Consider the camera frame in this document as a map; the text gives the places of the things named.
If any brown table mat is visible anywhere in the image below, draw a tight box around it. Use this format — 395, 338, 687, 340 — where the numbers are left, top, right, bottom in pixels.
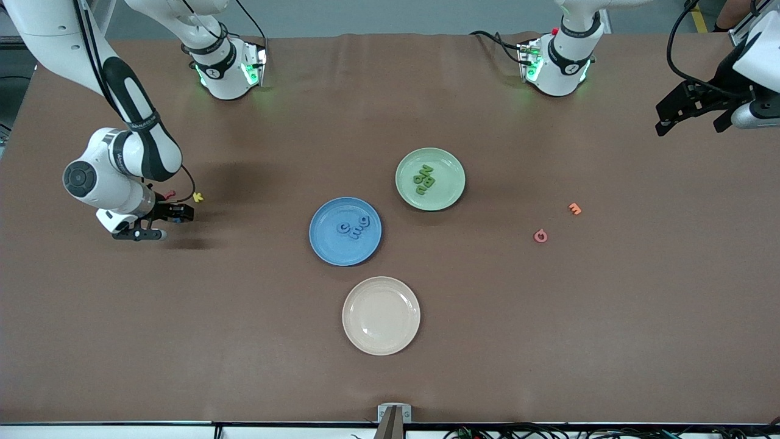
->
0, 32, 780, 426

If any black base cable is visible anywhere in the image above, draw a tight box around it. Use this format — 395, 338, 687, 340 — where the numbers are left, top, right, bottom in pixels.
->
469, 29, 532, 65

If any bystander person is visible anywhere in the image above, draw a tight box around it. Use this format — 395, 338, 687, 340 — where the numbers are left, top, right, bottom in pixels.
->
713, 0, 751, 32

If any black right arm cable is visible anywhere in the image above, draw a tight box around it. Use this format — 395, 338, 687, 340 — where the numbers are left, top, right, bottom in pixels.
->
73, 0, 197, 202

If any blue plate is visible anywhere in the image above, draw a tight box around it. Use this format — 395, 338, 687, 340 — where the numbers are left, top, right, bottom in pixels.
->
308, 196, 383, 267

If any white table edge rail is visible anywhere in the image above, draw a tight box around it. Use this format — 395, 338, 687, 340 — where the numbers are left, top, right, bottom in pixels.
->
0, 422, 780, 439

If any tangled cable bundle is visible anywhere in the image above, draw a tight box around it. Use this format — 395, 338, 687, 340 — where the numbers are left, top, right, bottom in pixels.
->
444, 421, 780, 439

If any grey metal bracket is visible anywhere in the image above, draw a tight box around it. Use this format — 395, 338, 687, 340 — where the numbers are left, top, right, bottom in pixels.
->
377, 403, 413, 424

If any green plate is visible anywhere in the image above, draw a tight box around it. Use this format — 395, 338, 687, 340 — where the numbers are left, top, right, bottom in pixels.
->
395, 147, 466, 212

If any aluminium frame post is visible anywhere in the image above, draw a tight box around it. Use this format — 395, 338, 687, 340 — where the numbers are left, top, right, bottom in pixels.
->
728, 0, 780, 46
0, 18, 37, 52

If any grey base connector plate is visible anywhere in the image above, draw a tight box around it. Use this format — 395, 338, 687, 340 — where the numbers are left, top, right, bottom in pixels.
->
517, 38, 544, 84
241, 38, 269, 90

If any beige plate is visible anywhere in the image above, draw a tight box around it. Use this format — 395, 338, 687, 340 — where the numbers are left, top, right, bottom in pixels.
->
342, 276, 421, 356

